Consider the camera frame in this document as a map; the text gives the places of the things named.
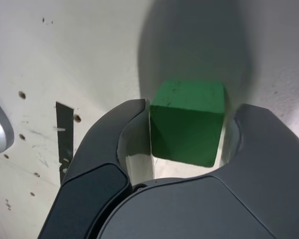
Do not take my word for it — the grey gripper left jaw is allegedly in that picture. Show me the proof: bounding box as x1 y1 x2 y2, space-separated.
37 98 154 239

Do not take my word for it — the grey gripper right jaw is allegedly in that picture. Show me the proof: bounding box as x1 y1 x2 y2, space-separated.
94 103 299 239

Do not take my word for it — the green cube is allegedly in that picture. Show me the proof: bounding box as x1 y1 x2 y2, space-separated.
149 80 227 168

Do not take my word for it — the black tape strip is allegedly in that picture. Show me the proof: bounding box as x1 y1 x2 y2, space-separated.
55 101 75 186

